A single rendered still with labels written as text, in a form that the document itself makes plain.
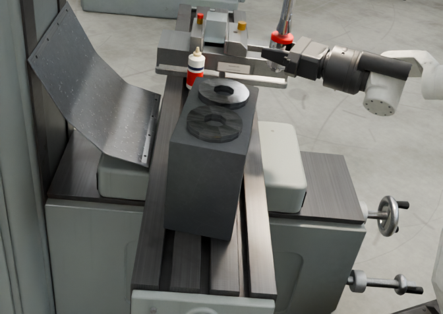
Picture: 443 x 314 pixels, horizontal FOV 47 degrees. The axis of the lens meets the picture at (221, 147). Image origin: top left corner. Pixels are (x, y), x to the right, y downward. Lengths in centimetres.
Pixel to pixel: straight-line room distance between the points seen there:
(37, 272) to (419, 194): 196
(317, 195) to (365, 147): 166
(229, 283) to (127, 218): 50
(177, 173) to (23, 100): 42
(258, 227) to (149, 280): 22
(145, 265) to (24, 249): 54
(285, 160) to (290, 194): 10
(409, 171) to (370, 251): 70
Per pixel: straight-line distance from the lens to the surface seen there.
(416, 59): 106
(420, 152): 312
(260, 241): 91
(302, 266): 140
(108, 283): 146
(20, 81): 108
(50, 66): 113
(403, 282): 151
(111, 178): 121
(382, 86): 104
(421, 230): 258
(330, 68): 105
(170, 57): 134
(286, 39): 108
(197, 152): 78
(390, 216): 148
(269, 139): 135
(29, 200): 125
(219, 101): 87
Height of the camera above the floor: 158
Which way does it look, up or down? 36 degrees down
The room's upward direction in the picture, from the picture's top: 8 degrees clockwise
